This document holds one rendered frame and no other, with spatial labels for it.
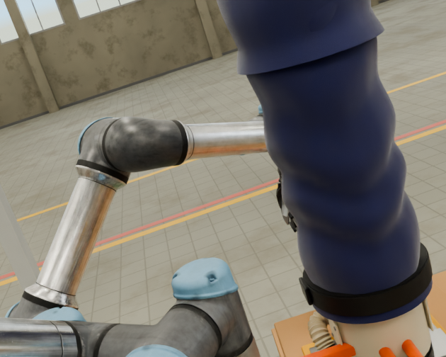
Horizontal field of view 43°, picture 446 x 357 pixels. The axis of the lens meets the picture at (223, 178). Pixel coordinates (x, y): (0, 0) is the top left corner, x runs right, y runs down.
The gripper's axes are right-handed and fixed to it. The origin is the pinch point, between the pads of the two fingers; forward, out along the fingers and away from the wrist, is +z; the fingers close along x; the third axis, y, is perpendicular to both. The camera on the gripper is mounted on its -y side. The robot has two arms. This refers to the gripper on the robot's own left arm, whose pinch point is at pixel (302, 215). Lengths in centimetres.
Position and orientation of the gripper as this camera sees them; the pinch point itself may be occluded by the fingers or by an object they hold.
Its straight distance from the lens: 165.0
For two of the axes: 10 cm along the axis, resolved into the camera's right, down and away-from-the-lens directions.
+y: 1.0, 2.8, -9.5
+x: 9.5, -3.2, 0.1
